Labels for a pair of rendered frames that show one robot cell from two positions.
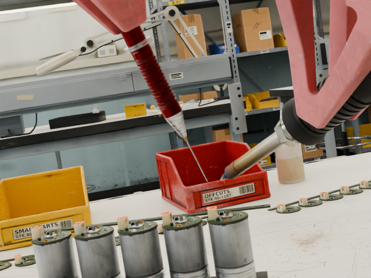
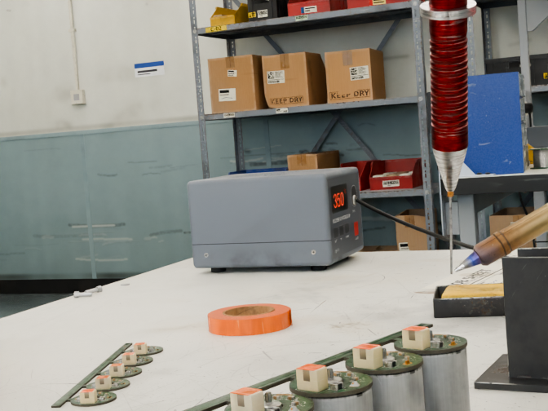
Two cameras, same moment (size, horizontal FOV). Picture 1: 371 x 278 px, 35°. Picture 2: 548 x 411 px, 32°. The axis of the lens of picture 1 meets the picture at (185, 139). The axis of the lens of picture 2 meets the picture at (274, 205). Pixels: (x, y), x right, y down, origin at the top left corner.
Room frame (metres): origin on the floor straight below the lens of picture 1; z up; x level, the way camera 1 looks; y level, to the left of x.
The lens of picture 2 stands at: (0.21, 0.28, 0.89)
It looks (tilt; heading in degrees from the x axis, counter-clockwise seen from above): 4 degrees down; 303
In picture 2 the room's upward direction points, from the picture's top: 4 degrees counter-clockwise
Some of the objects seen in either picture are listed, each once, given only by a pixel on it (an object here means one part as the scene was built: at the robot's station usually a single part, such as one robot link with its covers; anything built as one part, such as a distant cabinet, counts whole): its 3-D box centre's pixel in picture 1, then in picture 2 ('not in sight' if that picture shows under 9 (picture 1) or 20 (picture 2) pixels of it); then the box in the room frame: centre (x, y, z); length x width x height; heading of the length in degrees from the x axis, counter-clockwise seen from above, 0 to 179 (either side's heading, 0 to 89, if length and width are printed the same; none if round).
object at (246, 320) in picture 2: not in sight; (249, 319); (0.60, -0.28, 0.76); 0.06 x 0.06 x 0.01
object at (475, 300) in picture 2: not in sight; (487, 298); (0.46, -0.37, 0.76); 0.07 x 0.05 x 0.02; 21
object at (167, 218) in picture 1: (168, 218); (369, 355); (0.35, 0.02, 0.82); 0.01 x 0.01 x 0.01; 82
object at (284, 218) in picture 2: not in sight; (278, 219); (0.75, -0.56, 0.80); 0.15 x 0.12 x 0.10; 11
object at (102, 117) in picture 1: (78, 119); not in sight; (2.82, 0.50, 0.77); 0.24 x 0.16 x 0.04; 85
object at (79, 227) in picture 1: (81, 228); (249, 402); (0.36, 0.07, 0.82); 0.01 x 0.01 x 0.01; 82
